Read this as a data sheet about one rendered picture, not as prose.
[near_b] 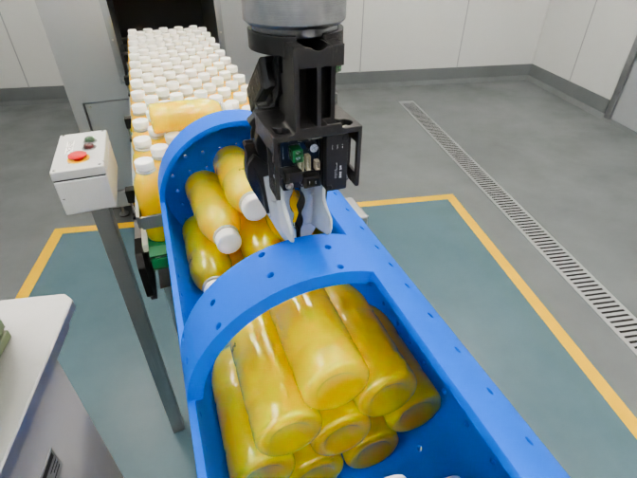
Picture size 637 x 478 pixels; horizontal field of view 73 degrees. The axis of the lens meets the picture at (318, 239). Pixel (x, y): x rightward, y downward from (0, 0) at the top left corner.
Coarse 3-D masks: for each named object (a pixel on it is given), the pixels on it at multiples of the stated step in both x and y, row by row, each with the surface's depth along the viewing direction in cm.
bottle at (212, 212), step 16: (192, 176) 76; (208, 176) 76; (192, 192) 74; (208, 192) 72; (192, 208) 72; (208, 208) 68; (224, 208) 68; (208, 224) 67; (224, 224) 67; (240, 224) 70
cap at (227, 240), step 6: (228, 228) 66; (216, 234) 66; (222, 234) 65; (228, 234) 65; (234, 234) 65; (216, 240) 66; (222, 240) 65; (228, 240) 66; (234, 240) 66; (240, 240) 66; (222, 246) 66; (228, 246) 66; (234, 246) 67; (240, 246) 67; (222, 252) 66; (228, 252) 67
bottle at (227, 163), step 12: (216, 156) 76; (228, 156) 73; (240, 156) 73; (216, 168) 74; (228, 168) 70; (240, 168) 69; (228, 180) 67; (240, 180) 66; (228, 192) 67; (240, 192) 65; (252, 192) 65; (240, 204) 65
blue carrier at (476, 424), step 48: (192, 144) 75; (240, 144) 78; (336, 192) 59; (288, 240) 44; (336, 240) 45; (192, 288) 68; (240, 288) 41; (288, 288) 39; (384, 288) 40; (192, 336) 43; (432, 336) 36; (192, 384) 42; (480, 384) 33; (192, 432) 40; (432, 432) 50; (480, 432) 29; (528, 432) 31
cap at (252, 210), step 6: (246, 198) 64; (252, 198) 63; (246, 204) 63; (252, 204) 64; (258, 204) 64; (246, 210) 64; (252, 210) 64; (258, 210) 64; (264, 210) 65; (246, 216) 64; (252, 216) 65; (258, 216) 65
